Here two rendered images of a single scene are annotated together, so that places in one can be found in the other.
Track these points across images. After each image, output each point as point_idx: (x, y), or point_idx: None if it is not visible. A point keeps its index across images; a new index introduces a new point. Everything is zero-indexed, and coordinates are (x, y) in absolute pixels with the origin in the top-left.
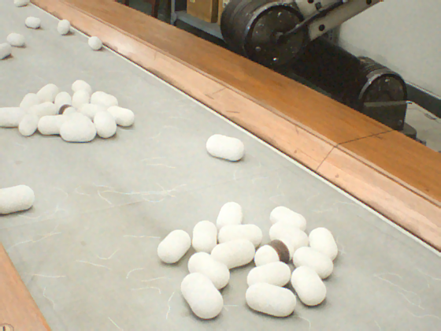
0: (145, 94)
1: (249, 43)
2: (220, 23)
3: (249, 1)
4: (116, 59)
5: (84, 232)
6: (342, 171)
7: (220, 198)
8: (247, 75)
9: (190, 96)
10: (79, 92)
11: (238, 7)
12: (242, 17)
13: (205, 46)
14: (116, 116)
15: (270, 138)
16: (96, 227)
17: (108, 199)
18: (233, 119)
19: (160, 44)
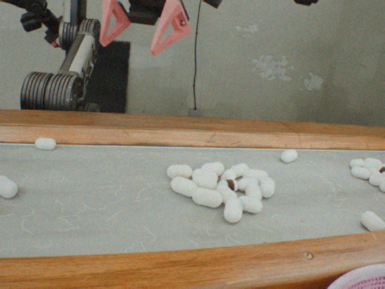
0: (183, 157)
1: (71, 111)
2: (22, 103)
3: (51, 80)
4: (89, 148)
5: (379, 210)
6: (311, 142)
7: (333, 173)
8: (197, 122)
9: (194, 146)
10: (205, 170)
11: (42, 87)
12: (58, 93)
13: (129, 116)
14: (245, 170)
15: (269, 145)
16: (373, 206)
17: (344, 198)
18: (240, 146)
19: (111, 124)
